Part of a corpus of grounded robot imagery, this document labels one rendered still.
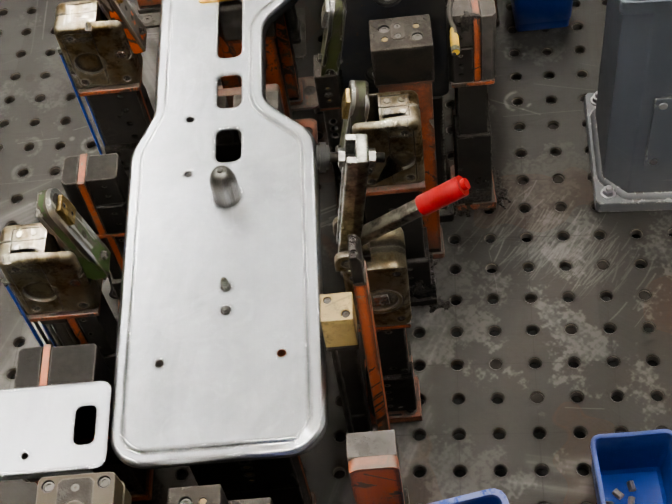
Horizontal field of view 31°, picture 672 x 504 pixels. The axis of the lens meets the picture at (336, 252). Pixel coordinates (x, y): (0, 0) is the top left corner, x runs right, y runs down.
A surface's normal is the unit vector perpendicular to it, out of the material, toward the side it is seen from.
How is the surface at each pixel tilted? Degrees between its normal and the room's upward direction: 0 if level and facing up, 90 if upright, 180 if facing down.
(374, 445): 0
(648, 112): 90
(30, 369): 0
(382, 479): 90
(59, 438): 0
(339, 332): 90
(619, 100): 90
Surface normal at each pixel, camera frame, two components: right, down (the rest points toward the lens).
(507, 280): -0.11, -0.57
